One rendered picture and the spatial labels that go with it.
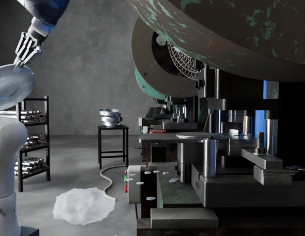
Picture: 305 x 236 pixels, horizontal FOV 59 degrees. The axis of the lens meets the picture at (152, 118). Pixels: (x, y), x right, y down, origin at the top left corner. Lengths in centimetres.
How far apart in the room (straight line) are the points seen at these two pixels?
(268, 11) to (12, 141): 73
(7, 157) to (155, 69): 147
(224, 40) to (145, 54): 181
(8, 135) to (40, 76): 712
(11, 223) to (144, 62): 152
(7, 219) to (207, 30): 83
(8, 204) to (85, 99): 670
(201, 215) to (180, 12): 42
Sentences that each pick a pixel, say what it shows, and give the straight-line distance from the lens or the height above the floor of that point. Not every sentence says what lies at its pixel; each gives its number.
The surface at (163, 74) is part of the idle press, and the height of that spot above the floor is 110.
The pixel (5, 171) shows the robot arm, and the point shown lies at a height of 67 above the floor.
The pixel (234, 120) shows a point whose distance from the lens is 84.
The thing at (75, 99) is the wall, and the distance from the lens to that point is 766.
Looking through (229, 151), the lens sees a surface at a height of 75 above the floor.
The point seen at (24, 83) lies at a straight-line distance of 147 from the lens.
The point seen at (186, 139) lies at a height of 78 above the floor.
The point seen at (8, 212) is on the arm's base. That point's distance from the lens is 100.
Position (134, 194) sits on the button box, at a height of 53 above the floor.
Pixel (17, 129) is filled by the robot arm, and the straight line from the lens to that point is 88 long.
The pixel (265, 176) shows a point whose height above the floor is 72.
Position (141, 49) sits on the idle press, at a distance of 218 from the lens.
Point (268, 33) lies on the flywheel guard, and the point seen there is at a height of 97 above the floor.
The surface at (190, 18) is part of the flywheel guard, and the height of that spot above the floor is 99.
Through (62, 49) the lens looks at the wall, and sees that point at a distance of 787.
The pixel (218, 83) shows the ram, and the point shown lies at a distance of 77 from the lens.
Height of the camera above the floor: 88
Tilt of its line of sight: 3 degrees down
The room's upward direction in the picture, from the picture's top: straight up
